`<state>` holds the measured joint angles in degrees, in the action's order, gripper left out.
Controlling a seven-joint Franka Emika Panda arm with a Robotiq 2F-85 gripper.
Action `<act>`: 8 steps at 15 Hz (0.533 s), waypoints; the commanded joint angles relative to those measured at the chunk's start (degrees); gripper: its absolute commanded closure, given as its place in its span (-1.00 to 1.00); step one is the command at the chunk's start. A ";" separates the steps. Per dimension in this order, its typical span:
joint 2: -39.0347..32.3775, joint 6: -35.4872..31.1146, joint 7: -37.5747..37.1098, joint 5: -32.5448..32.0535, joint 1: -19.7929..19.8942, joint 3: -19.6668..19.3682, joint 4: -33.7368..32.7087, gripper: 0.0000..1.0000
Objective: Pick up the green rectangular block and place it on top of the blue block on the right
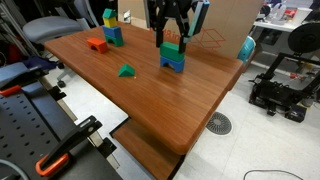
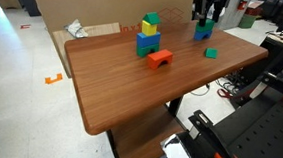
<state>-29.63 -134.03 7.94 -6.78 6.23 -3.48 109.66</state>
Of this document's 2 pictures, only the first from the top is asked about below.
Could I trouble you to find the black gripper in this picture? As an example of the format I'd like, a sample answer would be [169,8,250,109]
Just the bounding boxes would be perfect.
[148,0,198,55]

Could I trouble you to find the green rectangular block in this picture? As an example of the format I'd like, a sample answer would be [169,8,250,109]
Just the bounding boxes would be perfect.
[159,41,186,63]

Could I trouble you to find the blue arch block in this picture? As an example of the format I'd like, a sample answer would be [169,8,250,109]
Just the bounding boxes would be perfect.
[159,55,186,74]

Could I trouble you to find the green arch block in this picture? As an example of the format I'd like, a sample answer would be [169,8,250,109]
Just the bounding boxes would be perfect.
[104,34,125,48]

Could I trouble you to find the green wedge block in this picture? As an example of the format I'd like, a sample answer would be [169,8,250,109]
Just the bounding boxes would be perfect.
[117,63,136,78]

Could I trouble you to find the blue rectangular block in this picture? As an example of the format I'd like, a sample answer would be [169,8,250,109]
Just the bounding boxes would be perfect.
[101,25,123,39]

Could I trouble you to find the yellow cube block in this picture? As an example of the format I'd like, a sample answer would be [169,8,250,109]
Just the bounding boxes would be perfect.
[102,16,119,29]

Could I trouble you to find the green roof-shaped block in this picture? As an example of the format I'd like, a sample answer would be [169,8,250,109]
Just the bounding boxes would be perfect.
[102,8,118,20]

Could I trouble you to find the orange arch block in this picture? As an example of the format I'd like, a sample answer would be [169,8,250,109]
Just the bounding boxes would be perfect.
[86,37,109,55]

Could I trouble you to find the large cardboard box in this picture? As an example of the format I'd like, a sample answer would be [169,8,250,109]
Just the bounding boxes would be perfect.
[117,0,265,59]

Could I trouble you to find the round metal floor drain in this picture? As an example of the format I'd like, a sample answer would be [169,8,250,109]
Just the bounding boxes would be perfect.
[205,111,233,136]

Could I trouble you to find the white side table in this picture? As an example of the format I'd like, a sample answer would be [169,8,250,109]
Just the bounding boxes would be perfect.
[253,6,320,33]

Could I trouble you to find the wooden lower table shelf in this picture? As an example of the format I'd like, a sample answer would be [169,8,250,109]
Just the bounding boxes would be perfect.
[110,119,184,180]

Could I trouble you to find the grey office chair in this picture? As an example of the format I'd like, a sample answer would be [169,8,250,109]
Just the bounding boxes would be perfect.
[22,0,101,45]

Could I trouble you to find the small red box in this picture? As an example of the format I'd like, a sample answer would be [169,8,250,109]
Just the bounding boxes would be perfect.
[284,8,298,18]

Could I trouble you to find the black 3D printer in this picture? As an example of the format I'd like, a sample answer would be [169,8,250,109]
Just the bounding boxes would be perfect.
[248,21,320,124]

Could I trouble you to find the blue cloth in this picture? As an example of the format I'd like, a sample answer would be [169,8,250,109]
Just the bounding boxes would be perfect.
[21,55,58,72]

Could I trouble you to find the black clamp orange handle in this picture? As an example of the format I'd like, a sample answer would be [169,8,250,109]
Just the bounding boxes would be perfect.
[34,115,103,178]
[0,84,23,98]

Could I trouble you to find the black floor cable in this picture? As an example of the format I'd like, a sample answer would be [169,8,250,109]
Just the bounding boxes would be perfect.
[242,169,305,180]

